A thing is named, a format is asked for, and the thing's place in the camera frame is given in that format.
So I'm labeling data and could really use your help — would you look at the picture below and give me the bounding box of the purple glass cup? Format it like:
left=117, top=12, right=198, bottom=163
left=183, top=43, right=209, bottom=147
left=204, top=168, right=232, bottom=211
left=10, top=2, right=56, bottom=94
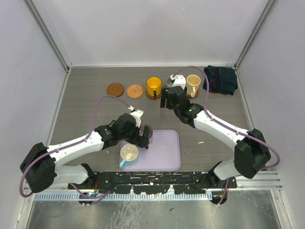
left=139, top=125, right=149, bottom=136

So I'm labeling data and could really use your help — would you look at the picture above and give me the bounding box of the grey ceramic mug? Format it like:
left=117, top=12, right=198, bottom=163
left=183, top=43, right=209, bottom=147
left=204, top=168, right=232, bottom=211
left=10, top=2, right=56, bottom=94
left=166, top=77, right=175, bottom=88

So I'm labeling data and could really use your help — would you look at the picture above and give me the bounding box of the dark wooden coaster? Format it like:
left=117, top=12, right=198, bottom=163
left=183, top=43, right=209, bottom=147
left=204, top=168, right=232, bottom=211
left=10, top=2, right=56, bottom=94
left=146, top=91, right=162, bottom=100
left=106, top=83, right=124, bottom=97
left=186, top=89, right=200, bottom=99

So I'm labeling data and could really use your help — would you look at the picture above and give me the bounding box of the yellow glass mug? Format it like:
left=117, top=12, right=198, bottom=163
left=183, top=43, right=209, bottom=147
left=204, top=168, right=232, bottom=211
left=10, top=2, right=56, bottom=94
left=146, top=77, right=162, bottom=96

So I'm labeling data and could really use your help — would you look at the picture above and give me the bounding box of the white mug blue handle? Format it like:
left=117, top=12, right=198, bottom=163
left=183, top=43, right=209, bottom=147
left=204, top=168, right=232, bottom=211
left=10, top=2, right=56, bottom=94
left=119, top=144, right=139, bottom=168

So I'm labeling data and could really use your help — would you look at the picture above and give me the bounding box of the cream yellow mug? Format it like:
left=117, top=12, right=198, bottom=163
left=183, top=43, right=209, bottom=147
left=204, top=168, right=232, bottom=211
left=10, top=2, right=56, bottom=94
left=186, top=74, right=201, bottom=97

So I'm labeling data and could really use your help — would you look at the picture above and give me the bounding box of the woven rattan coaster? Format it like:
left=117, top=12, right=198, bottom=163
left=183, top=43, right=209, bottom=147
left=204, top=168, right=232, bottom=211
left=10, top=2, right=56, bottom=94
left=126, top=84, right=144, bottom=99

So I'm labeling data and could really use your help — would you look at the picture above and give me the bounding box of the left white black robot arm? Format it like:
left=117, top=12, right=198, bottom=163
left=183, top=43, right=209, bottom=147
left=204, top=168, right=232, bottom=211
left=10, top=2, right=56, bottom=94
left=20, top=110, right=149, bottom=193

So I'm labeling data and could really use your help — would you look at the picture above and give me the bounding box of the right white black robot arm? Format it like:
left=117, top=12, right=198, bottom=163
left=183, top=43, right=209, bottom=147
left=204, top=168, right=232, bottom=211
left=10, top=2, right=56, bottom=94
left=160, top=86, right=271, bottom=188

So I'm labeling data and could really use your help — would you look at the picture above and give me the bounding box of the lilac plastic tray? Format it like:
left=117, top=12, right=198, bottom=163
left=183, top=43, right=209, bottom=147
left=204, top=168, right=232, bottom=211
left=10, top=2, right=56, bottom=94
left=121, top=130, right=181, bottom=172

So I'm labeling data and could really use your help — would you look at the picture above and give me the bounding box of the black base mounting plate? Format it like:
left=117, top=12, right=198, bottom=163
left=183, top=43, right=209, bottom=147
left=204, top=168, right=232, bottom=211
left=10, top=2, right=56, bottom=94
left=76, top=171, right=226, bottom=195

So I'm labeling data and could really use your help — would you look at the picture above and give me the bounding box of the dark blue folded cloth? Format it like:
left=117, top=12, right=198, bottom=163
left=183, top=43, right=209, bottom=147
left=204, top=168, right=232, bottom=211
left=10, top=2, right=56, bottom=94
left=204, top=65, right=238, bottom=95

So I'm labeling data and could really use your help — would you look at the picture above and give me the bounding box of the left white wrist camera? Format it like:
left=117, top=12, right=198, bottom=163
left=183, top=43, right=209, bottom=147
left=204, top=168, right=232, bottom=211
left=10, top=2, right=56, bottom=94
left=128, top=106, right=144, bottom=127

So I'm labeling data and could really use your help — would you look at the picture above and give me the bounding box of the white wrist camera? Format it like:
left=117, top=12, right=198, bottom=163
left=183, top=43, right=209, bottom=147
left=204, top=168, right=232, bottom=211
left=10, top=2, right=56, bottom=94
left=128, top=106, right=144, bottom=127
left=168, top=74, right=186, bottom=89

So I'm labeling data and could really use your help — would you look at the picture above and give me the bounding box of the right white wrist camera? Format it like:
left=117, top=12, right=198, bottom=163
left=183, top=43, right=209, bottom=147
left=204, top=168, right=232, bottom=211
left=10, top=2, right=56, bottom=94
left=168, top=74, right=186, bottom=89

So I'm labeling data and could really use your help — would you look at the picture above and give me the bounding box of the slotted cable duct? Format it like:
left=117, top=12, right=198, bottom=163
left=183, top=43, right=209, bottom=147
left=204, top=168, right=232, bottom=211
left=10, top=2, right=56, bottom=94
left=33, top=191, right=212, bottom=201

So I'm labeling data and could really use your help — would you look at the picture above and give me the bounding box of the aluminium front rail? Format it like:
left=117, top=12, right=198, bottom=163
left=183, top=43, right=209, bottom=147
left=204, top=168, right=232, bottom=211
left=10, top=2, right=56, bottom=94
left=23, top=170, right=283, bottom=191

